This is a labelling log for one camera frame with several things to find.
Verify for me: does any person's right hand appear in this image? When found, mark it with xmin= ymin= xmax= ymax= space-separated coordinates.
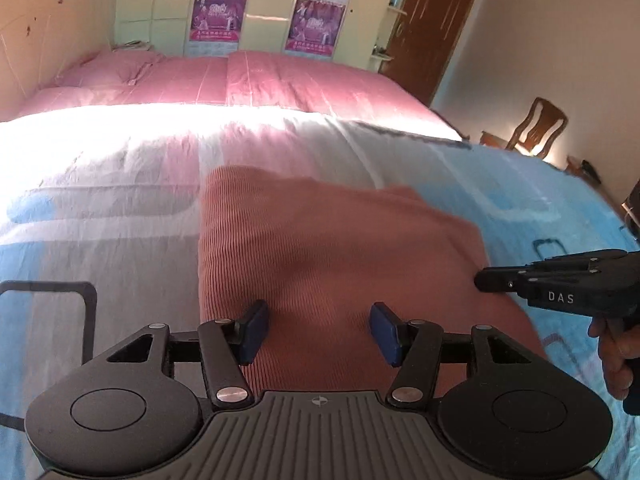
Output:
xmin=588 ymin=317 xmax=634 ymax=402

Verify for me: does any brown wooden door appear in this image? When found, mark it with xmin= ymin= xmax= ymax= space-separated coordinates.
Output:
xmin=380 ymin=0 xmax=485 ymax=107

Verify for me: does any beige wooden headboard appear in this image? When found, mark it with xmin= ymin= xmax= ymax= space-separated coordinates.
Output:
xmin=0 ymin=0 xmax=118 ymax=122

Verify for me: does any white blue pink printed blanket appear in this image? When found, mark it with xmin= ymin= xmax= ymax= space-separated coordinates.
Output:
xmin=0 ymin=104 xmax=640 ymax=480

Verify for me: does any cream wardrobe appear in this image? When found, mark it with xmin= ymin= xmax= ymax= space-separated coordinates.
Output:
xmin=111 ymin=0 xmax=423 ymax=73

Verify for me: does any cream corner shelf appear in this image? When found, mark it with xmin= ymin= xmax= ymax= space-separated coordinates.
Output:
xmin=369 ymin=0 xmax=420 ymax=72

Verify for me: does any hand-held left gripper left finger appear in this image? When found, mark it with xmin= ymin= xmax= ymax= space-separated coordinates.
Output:
xmin=90 ymin=299 xmax=271 ymax=409

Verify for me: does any pink pillow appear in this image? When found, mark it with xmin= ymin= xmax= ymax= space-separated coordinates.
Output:
xmin=54 ymin=51 xmax=168 ymax=88

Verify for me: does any dark object on side table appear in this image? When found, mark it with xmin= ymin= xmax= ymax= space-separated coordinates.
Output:
xmin=566 ymin=157 xmax=602 ymax=184

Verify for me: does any wooden chair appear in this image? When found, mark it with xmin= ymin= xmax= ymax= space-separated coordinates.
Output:
xmin=480 ymin=97 xmax=569 ymax=162

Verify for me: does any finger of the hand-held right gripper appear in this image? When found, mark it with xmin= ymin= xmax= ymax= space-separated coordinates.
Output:
xmin=473 ymin=249 xmax=629 ymax=295

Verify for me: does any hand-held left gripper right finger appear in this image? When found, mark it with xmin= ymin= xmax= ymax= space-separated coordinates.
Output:
xmin=370 ymin=302 xmax=548 ymax=409

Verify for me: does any purple wall poster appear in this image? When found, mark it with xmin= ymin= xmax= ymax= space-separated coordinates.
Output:
xmin=286 ymin=0 xmax=347 ymax=56
xmin=189 ymin=0 xmax=249 ymax=42

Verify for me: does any pink bed sheet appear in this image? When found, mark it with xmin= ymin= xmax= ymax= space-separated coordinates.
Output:
xmin=17 ymin=50 xmax=463 ymax=142

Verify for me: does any pink knit sweater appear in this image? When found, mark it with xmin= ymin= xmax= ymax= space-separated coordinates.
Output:
xmin=197 ymin=165 xmax=549 ymax=397

